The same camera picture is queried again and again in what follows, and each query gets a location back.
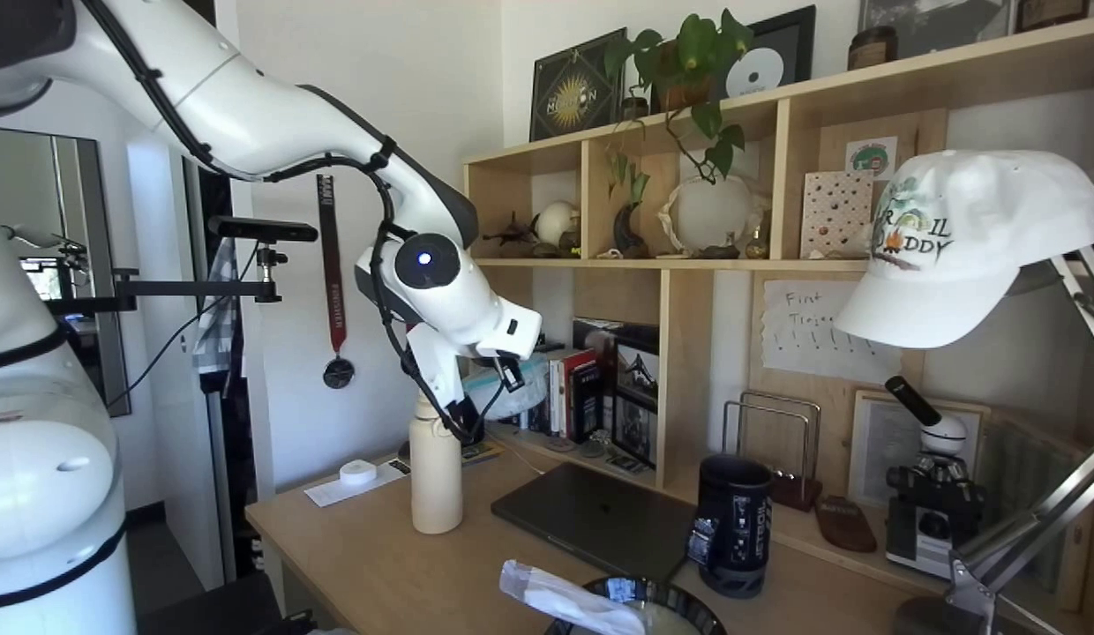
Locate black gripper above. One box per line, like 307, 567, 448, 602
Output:
442, 390, 490, 455

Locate cream cylindrical bottle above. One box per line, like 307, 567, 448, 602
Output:
404, 396, 464, 540

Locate red spine book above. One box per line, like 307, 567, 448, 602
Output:
557, 348, 611, 443

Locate dark grey laptop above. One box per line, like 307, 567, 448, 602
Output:
488, 458, 700, 582

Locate black photo cover book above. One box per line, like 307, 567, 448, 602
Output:
611, 328, 663, 472

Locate medal on red ribbon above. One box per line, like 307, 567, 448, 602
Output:
312, 173, 361, 390

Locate white round shell ornament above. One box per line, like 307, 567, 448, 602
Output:
528, 200, 582, 251

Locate wooden shelf unit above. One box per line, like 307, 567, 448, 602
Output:
457, 12, 1094, 594

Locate small plant in dark vase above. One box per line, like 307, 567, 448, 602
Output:
603, 156, 658, 261

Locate black mug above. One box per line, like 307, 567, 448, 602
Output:
688, 455, 777, 599

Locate white round vase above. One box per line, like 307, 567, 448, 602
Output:
658, 173, 769, 261

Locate white dotted poster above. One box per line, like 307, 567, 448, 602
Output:
751, 274, 912, 383

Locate black framed square picture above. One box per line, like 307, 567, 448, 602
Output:
527, 28, 630, 146

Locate brown leather case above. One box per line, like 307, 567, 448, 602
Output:
811, 494, 881, 559

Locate grey framed mirror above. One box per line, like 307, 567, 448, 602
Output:
0, 125, 133, 421

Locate dotted greeting card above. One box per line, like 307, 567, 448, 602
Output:
797, 171, 878, 261

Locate green trailing pot plant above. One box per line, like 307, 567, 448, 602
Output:
595, 6, 761, 187

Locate black white microscope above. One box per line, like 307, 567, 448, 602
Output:
878, 374, 991, 582

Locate black framed disc picture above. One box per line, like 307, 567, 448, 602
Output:
720, 5, 820, 100

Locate brown card with small picture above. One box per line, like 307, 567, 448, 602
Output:
814, 109, 950, 180

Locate white baseball cap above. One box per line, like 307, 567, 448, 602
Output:
832, 149, 1094, 352

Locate silver desk lamp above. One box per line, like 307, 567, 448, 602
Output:
891, 251, 1094, 635

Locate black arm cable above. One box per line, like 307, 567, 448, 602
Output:
80, 0, 488, 447

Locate black camera on stand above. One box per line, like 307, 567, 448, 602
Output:
45, 211, 320, 314

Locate metal newton cradle frame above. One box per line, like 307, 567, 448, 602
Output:
720, 387, 825, 512

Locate wooden leaning picture frame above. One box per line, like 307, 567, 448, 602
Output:
843, 383, 998, 523

